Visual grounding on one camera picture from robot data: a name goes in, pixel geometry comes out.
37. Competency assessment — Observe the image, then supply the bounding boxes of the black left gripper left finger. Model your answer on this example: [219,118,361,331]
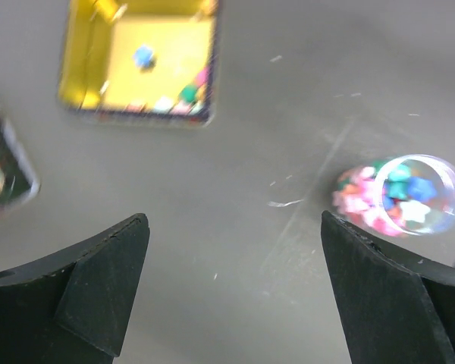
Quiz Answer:
[0,213,150,363]

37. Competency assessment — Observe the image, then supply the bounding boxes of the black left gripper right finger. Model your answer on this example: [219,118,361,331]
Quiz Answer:
[321,211,455,363]

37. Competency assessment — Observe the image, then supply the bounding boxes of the clear glass jar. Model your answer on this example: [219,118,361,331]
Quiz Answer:
[332,154,455,237]

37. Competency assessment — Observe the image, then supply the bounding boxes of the speckled tin pastel star candies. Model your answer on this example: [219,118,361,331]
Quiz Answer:
[58,1,221,127]

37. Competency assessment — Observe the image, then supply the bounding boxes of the gold tin translucent star candies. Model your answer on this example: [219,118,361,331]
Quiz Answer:
[0,103,40,216]

